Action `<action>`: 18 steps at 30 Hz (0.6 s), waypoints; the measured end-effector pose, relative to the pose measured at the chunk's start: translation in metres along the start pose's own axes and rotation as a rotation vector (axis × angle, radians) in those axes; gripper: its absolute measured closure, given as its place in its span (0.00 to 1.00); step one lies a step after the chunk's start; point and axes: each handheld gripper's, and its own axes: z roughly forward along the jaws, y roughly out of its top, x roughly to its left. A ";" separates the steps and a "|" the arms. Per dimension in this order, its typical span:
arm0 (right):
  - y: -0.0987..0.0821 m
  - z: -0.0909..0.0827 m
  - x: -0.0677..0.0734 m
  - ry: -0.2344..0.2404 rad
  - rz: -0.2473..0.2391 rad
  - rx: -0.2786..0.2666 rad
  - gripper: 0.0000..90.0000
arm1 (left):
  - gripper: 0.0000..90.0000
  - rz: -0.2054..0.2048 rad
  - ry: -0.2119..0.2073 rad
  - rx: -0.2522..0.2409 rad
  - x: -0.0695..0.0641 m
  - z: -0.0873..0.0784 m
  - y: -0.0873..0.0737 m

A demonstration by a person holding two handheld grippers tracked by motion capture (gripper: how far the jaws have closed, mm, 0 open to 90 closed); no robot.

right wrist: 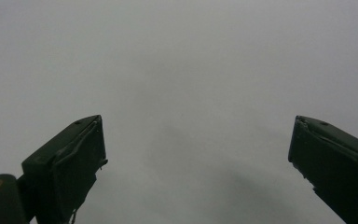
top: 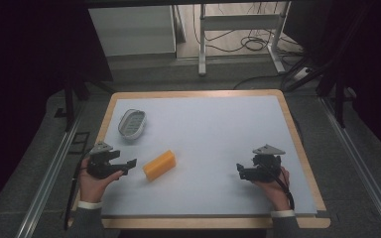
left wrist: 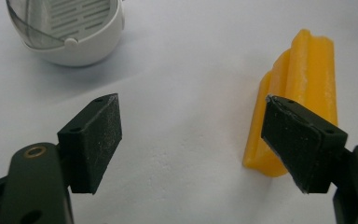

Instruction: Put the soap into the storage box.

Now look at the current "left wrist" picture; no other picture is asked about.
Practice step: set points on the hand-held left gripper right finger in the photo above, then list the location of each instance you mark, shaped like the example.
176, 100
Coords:
304, 146

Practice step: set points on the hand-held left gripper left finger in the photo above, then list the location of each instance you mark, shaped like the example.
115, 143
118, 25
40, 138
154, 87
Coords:
90, 146

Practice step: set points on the yellow ridged plastic piece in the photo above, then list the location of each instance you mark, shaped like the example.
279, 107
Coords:
310, 71

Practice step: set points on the white round slotted container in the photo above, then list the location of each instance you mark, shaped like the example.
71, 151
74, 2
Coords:
71, 31

